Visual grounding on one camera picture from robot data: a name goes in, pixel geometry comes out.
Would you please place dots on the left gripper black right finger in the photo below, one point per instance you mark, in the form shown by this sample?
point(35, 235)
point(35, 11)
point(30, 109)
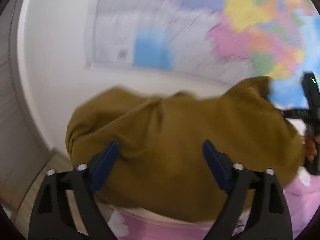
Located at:
point(255, 208)

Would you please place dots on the grey wooden door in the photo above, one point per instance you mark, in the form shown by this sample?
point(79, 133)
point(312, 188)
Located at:
point(23, 151)

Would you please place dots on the mustard brown jacket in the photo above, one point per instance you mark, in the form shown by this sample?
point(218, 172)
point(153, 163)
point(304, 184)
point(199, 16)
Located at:
point(161, 167)

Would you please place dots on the person's right hand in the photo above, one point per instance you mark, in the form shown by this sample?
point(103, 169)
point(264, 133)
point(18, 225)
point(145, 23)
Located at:
point(310, 146)

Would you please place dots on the cream pillow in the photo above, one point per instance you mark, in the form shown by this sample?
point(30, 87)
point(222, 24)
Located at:
point(121, 217)

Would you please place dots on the colourful wall map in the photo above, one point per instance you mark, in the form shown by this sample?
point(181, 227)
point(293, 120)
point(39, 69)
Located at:
point(224, 41)

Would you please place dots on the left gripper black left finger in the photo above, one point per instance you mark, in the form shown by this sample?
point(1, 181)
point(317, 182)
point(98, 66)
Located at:
point(51, 217)

